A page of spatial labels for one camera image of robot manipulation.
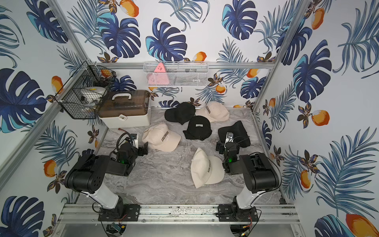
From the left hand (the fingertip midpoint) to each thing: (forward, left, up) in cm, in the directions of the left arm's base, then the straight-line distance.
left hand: (139, 140), depth 94 cm
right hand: (+4, -57, -1) cm, 57 cm away
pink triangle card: (+28, -12, +29) cm, 42 cm away
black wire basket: (+27, +32, +28) cm, 50 cm away
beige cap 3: (+29, -49, +1) cm, 57 cm away
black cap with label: (+14, -38, -2) cm, 40 cm away
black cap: (+28, -25, -2) cm, 38 cm away
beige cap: (+3, -13, 0) cm, 13 cm away
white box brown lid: (+24, +17, +3) cm, 30 cm away
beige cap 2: (-16, -43, -2) cm, 45 cm away
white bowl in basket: (+10, +22, +26) cm, 36 cm away
